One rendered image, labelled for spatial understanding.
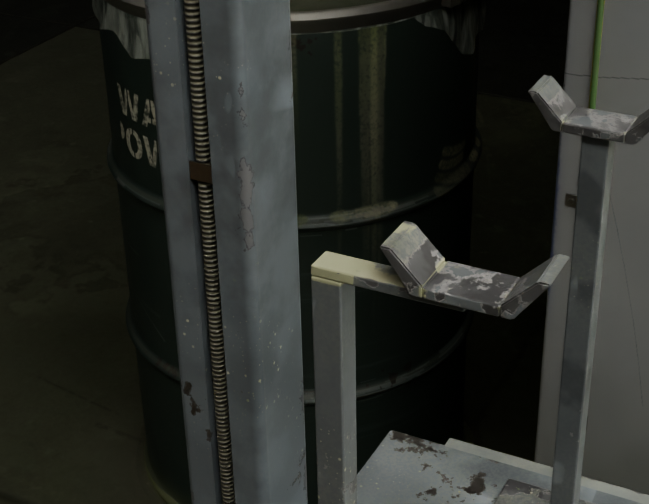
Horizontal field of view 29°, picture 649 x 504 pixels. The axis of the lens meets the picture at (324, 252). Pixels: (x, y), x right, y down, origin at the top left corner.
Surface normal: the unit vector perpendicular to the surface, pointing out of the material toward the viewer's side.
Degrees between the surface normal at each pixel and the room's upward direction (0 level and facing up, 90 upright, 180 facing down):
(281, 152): 90
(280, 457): 90
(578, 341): 90
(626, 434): 90
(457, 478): 0
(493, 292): 0
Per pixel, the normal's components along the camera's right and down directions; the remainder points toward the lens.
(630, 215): -0.46, 0.44
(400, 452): -0.02, -0.87
